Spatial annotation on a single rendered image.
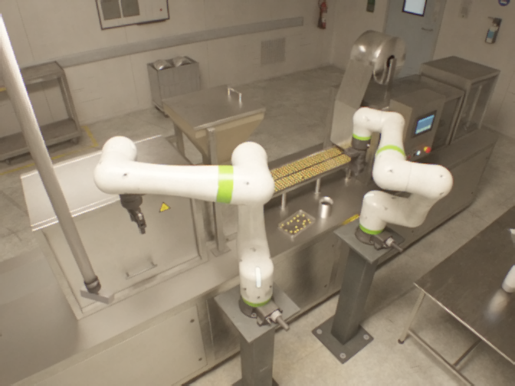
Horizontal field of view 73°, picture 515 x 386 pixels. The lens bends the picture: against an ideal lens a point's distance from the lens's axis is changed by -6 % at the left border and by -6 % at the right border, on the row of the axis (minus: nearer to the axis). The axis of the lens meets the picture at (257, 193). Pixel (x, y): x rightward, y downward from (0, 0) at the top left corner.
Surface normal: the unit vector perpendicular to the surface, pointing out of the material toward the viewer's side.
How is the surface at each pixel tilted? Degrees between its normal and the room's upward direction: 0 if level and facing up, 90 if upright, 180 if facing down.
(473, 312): 0
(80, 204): 0
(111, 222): 90
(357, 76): 71
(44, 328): 0
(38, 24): 90
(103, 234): 90
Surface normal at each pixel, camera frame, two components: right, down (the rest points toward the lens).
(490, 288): 0.00, -0.80
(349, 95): -0.78, 0.06
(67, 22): 0.56, 0.50
